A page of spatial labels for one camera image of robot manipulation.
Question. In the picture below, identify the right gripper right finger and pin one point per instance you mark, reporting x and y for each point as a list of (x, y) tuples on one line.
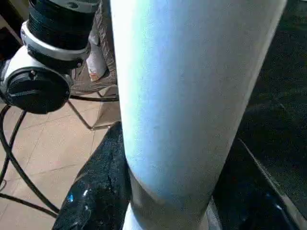
[(244, 196)]

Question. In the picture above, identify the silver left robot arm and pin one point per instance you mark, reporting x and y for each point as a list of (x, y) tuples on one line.
[(48, 36)]

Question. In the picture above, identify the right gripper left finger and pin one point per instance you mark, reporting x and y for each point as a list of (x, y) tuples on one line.
[(96, 187)]

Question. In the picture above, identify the beige fabric bag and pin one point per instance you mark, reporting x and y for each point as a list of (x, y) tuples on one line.
[(105, 43)]

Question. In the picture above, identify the white plastic table leg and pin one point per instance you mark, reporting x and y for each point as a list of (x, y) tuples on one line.
[(187, 95)]

